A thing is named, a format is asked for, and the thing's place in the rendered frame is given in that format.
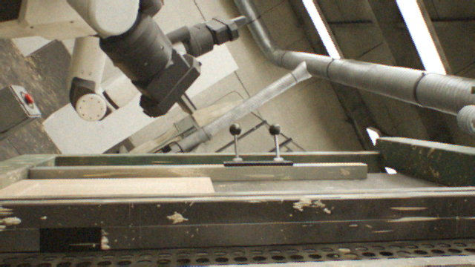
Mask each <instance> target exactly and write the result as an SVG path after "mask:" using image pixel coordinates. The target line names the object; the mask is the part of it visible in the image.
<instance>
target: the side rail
mask: <svg viewBox="0 0 475 267"><path fill-rule="evenodd" d="M279 154H280V158H283V159H284V161H291V162H293V164H324V163H362V164H365V165H367V173H368V174H380V155H381V154H380V153H377V152H374V151H357V152H279ZM274 158H276V153H239V159H242V160H243V161H274ZM233 159H235V153H199V154H61V155H58V156H56V166H57V167H84V166H144V165H222V164H223V162H232V160H233Z"/></svg>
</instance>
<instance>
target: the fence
mask: <svg viewBox="0 0 475 267"><path fill-rule="evenodd" d="M325 164H337V165H321V164H293V166H250V167H224V166H223V165H144V166H84V167H35V168H31V169H30V170H29V177H30V179H40V180H49V179H143V178H192V177H209V178H210V180H211V181H244V180H289V179H366V178H367V165H365V164H362V163H325ZM345 164H360V165H345Z"/></svg>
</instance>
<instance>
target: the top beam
mask: <svg viewBox="0 0 475 267"><path fill-rule="evenodd" d="M375 151H381V153H380V154H381V165H380V166H381V167H383V168H388V169H390V170H393V171H398V172H400V173H403V174H407V175H410V176H413V177H417V178H420V179H424V180H427V181H430V182H434V183H437V184H440V185H443V186H446V187H449V188H475V148H468V147H462V146H457V145H446V144H442V143H436V142H426V141H421V140H415V139H405V138H375Z"/></svg>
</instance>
